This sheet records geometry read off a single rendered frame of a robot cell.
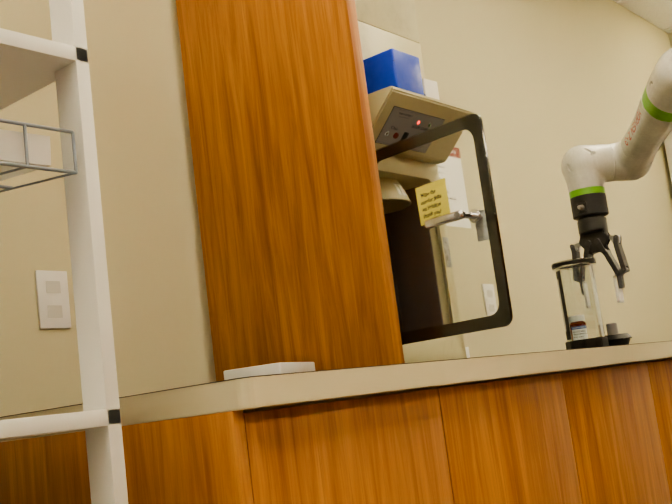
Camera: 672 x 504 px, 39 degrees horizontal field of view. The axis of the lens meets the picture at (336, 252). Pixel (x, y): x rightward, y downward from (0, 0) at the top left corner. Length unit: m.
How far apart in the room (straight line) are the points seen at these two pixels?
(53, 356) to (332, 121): 0.71
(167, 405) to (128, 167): 0.90
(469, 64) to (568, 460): 1.84
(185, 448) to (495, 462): 0.63
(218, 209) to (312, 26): 0.45
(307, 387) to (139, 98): 1.08
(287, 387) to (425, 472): 0.36
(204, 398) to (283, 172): 0.84
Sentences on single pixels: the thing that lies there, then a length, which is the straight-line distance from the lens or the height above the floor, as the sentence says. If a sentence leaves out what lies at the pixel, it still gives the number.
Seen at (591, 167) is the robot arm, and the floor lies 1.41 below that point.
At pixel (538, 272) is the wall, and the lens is 3.52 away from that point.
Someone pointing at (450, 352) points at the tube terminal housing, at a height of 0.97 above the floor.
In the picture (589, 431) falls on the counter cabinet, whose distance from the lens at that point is 2.05.
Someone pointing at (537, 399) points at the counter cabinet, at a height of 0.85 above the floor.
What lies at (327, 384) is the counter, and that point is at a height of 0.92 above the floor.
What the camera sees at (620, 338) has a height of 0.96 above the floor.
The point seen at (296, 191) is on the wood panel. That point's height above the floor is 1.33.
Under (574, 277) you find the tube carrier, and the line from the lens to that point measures 2.40.
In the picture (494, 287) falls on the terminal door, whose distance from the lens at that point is 1.75.
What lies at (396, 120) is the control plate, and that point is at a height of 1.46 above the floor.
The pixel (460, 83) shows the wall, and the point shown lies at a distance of 3.36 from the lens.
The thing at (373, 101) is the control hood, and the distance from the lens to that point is 1.98.
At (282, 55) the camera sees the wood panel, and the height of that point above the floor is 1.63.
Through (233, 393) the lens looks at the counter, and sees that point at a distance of 1.22.
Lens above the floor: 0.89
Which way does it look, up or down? 9 degrees up
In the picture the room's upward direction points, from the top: 7 degrees counter-clockwise
